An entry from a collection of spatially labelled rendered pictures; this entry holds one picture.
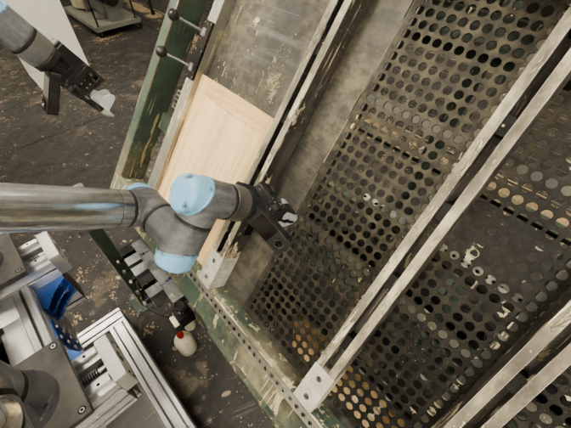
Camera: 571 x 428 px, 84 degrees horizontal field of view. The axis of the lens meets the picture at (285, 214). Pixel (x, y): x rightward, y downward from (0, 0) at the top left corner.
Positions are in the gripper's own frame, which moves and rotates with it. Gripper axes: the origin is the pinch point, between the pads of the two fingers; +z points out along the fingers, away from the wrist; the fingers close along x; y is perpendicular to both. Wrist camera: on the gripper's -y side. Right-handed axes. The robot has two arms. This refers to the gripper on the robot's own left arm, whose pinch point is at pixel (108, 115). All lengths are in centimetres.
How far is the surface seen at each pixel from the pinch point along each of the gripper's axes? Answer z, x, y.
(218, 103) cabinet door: 20.3, -7.2, 26.3
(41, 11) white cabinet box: 76, 356, 13
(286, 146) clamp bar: 18, -43, 26
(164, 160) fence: 31.1, 6.8, -1.9
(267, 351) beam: 39, -70, -21
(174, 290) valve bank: 50, -24, -37
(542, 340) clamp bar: 15, -111, 23
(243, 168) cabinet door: 25.8, -29.5, 14.7
